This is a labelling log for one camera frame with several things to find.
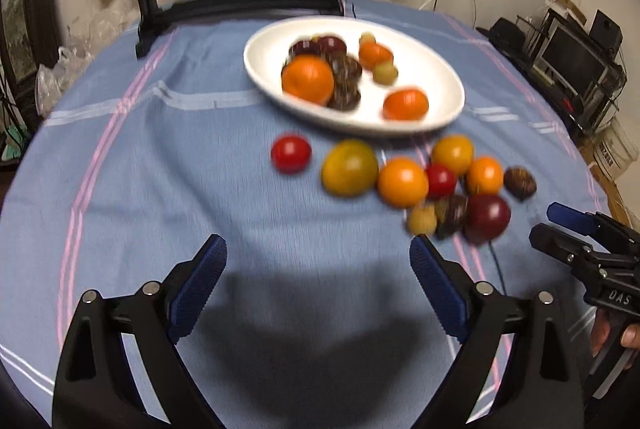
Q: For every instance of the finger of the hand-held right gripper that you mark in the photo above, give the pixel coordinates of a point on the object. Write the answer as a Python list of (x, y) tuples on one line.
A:
[(570, 215), (552, 241)]

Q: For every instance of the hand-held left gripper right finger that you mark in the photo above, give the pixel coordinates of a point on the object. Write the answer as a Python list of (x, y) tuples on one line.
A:
[(440, 289)]

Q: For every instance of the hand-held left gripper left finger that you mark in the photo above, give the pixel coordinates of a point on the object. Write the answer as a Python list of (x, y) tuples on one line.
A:
[(197, 294)]

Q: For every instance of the tan longan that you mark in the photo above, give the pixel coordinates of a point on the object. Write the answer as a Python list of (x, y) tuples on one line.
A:
[(422, 219), (385, 73), (367, 39)]

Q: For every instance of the dark purple plum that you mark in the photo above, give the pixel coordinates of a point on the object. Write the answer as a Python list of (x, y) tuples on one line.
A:
[(450, 215)]

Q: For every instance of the red cherry tomato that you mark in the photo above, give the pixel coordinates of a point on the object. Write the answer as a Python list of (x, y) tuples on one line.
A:
[(441, 181), (291, 153)]

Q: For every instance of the orange tomato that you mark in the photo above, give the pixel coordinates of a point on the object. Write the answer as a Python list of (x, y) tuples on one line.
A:
[(402, 181)]

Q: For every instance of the yellow-orange tomato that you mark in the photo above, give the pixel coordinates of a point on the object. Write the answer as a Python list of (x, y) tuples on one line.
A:
[(452, 153)]

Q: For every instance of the yellow-green tomato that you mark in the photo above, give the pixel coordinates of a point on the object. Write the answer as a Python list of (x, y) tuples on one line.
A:
[(350, 166)]

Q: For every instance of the orange tomato plate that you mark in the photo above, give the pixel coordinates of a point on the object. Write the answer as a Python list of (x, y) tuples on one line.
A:
[(405, 104), (375, 54)]

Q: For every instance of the white oval plate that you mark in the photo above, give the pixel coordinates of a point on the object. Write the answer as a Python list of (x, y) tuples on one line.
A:
[(425, 74)]

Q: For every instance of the large mandarin orange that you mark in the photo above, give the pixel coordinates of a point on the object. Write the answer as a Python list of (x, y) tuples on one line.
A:
[(307, 79)]

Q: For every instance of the orange tomato plate top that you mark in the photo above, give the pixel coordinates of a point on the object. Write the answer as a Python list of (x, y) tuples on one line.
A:
[(375, 54)]

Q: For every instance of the small dark red plum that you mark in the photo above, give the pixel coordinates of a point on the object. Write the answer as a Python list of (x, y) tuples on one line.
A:
[(301, 47)]

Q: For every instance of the person's right hand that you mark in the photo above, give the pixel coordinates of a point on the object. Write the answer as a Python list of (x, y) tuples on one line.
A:
[(601, 334)]

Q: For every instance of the white plastic bucket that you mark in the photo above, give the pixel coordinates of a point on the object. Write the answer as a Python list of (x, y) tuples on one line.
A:
[(612, 146)]

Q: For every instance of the television on stand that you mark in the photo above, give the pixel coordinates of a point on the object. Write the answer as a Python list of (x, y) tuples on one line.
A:
[(595, 104)]

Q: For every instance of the blue striped tablecloth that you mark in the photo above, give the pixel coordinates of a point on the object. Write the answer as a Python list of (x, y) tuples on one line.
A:
[(175, 159)]

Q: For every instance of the computer monitor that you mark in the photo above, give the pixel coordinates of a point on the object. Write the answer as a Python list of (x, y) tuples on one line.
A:
[(575, 56)]

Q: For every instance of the black speaker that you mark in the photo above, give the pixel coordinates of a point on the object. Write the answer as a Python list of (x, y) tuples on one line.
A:
[(606, 27)]

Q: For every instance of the white plastic bag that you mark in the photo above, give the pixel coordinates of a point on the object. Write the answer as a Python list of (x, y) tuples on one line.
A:
[(60, 74)]

